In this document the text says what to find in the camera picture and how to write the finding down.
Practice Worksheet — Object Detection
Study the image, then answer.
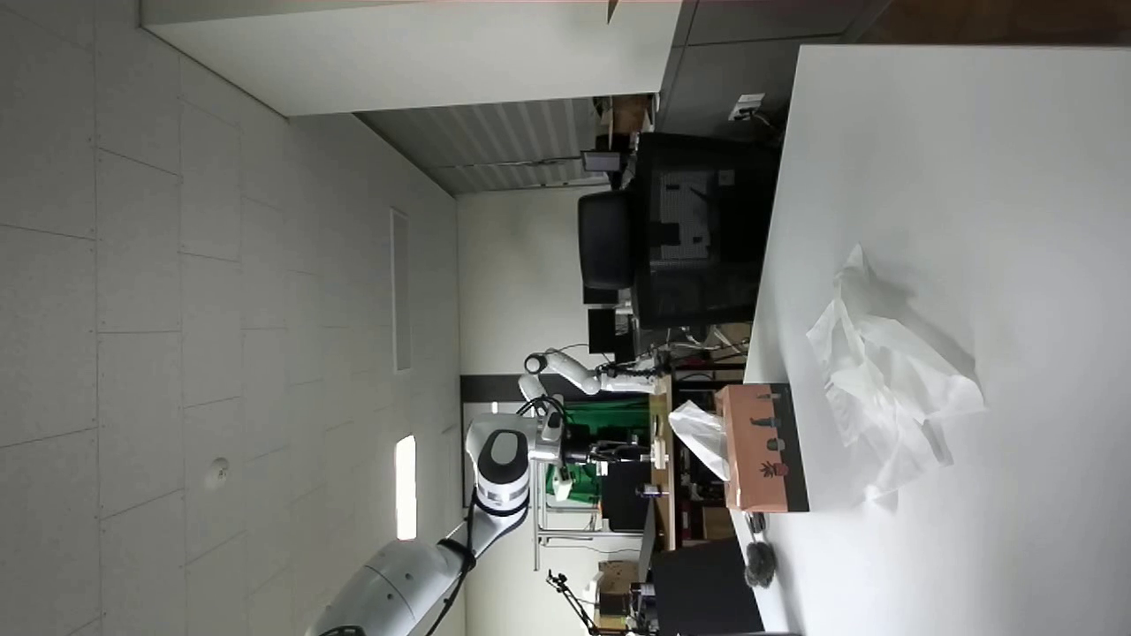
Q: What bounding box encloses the small black tabletop object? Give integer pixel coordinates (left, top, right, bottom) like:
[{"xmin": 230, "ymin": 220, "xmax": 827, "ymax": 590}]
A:
[{"xmin": 737, "ymin": 510, "xmax": 785, "ymax": 593}]

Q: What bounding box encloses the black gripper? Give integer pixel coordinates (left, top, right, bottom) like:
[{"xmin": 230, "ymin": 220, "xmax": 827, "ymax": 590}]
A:
[{"xmin": 561, "ymin": 428, "xmax": 624, "ymax": 467}]

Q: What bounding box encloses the small white jointed arm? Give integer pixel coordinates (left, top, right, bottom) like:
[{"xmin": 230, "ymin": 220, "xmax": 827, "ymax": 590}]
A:
[{"xmin": 518, "ymin": 344, "xmax": 663, "ymax": 407}]

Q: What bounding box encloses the white facial tissue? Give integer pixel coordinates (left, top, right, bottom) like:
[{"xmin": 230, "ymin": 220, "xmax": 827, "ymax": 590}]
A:
[{"xmin": 663, "ymin": 396, "xmax": 735, "ymax": 485}]

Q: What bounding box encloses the crumpled white tissue pile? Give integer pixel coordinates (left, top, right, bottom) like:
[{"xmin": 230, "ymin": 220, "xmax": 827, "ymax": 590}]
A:
[{"xmin": 802, "ymin": 245, "xmax": 991, "ymax": 515}]

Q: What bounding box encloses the black box device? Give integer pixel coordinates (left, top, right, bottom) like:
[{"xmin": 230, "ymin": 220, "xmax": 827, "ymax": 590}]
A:
[{"xmin": 597, "ymin": 458, "xmax": 655, "ymax": 534}]

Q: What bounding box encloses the black computer monitor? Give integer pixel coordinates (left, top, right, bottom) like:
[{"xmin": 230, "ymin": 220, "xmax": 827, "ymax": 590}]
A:
[{"xmin": 574, "ymin": 186, "xmax": 648, "ymax": 310}]

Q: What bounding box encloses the brown cardboard box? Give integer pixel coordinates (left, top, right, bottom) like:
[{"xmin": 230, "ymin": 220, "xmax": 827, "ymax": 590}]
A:
[{"xmin": 714, "ymin": 377, "xmax": 812, "ymax": 515}]

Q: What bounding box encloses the black equipment cabinet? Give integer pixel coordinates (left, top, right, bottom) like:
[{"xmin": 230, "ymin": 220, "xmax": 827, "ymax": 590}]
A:
[{"xmin": 633, "ymin": 127, "xmax": 785, "ymax": 336}]

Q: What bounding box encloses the green plastic bin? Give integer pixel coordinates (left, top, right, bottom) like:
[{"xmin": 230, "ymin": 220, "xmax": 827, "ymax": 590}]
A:
[{"xmin": 547, "ymin": 396, "xmax": 655, "ymax": 504}]

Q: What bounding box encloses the small cardboard box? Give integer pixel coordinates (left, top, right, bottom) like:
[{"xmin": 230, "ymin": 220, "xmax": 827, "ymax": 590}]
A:
[{"xmin": 597, "ymin": 93, "xmax": 659, "ymax": 143}]

